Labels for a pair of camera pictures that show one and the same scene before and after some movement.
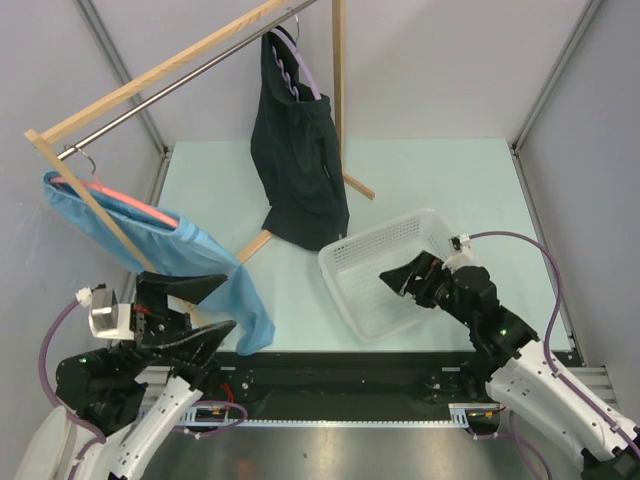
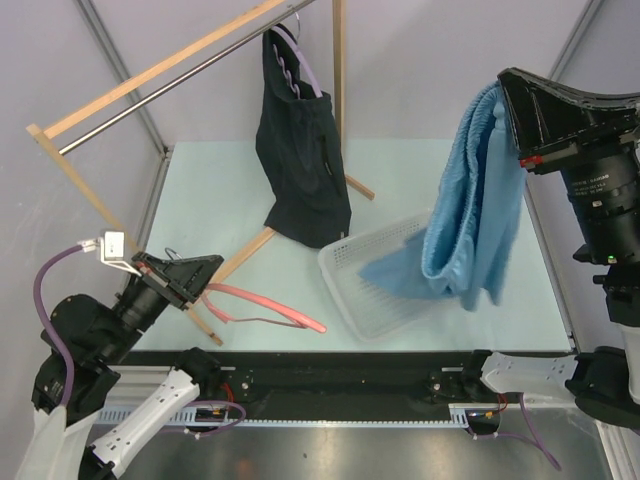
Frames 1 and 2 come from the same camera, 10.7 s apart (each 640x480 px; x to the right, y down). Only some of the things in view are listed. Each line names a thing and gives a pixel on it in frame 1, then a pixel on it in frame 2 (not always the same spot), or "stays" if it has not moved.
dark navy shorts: x=296 y=151 stays
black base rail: x=292 y=387 stays
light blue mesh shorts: x=186 y=248 → x=467 y=247
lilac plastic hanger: x=289 y=82 stays
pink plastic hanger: x=126 y=198 → x=299 y=321
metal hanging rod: x=72 y=148 stays
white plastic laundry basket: x=351 y=267 stays
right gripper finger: x=401 y=287 → x=542 y=112
